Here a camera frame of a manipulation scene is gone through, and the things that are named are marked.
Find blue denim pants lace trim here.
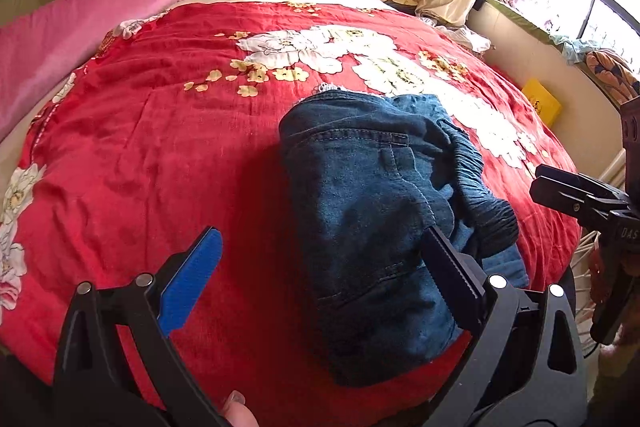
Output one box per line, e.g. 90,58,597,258
279,90,529,387

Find left hand red nails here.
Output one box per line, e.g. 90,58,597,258
221,390,258,427

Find yellow box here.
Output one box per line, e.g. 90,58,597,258
522,78,563,128

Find orange patterned cushion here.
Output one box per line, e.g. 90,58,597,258
585,49,639,106

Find red floral blanket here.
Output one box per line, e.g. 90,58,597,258
1,2,580,426

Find pink folded quilt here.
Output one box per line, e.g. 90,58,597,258
1,0,180,136

